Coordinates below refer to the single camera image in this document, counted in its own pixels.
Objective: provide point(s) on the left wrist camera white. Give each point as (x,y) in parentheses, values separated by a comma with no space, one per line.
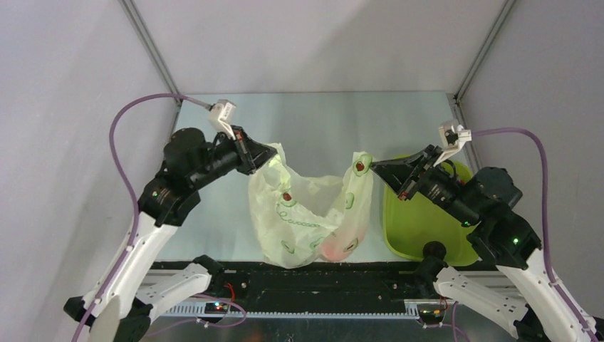
(220,117)

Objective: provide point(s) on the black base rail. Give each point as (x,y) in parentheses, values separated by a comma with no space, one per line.
(387,289)

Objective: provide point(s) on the pale green plastic bag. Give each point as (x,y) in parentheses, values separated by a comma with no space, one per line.
(292,214)

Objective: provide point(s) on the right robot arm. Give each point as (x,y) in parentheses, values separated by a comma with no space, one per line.
(500,237)

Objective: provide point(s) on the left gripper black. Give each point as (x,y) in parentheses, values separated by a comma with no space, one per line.
(251,154)

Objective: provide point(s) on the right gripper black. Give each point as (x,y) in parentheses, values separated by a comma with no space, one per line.
(401,172)

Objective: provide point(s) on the green plastic tray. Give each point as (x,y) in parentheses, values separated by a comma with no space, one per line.
(411,224)

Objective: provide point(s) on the left aluminium frame post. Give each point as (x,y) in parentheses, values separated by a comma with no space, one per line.
(144,35)

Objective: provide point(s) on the right aluminium frame post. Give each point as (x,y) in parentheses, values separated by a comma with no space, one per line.
(485,47)

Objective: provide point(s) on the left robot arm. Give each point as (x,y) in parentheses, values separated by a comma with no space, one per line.
(119,308)

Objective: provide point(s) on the aluminium frame post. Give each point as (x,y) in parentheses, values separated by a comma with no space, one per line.
(485,47)
(144,35)

